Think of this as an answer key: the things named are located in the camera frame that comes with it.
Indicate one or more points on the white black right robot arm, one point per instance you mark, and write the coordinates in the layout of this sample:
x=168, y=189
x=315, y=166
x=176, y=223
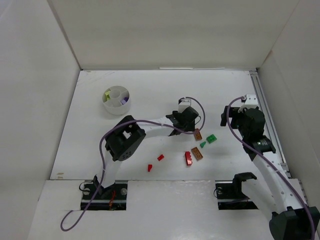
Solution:
x=289, y=217

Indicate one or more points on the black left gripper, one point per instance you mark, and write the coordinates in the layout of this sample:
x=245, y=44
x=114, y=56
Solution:
x=176, y=122

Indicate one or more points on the white round divided container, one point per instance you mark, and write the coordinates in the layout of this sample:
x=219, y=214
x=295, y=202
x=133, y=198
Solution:
x=114, y=106

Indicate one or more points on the aluminium rail right side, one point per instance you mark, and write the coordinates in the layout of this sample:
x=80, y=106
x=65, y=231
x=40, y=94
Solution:
x=270, y=127

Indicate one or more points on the green square lego plate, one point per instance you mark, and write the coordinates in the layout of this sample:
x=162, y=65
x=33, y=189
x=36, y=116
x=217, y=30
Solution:
x=211, y=138

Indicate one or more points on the lime green small lego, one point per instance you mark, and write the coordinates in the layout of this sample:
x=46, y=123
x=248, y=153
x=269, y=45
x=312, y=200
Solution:
x=107, y=95

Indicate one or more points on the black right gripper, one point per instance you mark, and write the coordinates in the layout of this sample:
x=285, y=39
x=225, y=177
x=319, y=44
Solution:
x=225, y=116

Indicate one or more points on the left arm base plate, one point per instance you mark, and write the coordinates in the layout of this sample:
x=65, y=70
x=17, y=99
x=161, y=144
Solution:
x=113, y=199

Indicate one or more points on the orange lego plate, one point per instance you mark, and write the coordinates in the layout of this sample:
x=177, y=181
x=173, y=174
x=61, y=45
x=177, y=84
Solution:
x=197, y=135
x=197, y=154

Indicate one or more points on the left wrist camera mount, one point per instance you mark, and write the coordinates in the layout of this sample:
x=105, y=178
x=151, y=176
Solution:
x=183, y=103

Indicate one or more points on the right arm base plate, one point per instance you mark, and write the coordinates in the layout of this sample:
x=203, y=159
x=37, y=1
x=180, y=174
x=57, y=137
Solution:
x=230, y=199

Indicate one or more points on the small red lego piece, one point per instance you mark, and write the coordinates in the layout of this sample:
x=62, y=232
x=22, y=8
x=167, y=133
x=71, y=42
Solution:
x=161, y=157

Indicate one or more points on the small red slope lego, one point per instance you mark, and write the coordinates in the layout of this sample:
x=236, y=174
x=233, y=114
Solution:
x=149, y=167

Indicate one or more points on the red stepped lego brick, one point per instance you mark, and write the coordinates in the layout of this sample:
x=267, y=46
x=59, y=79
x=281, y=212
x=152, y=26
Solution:
x=188, y=158

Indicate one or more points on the small green slope lego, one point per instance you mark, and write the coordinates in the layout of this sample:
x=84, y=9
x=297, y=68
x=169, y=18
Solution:
x=202, y=144

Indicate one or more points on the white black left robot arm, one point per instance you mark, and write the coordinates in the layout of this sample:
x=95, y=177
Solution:
x=121, y=142

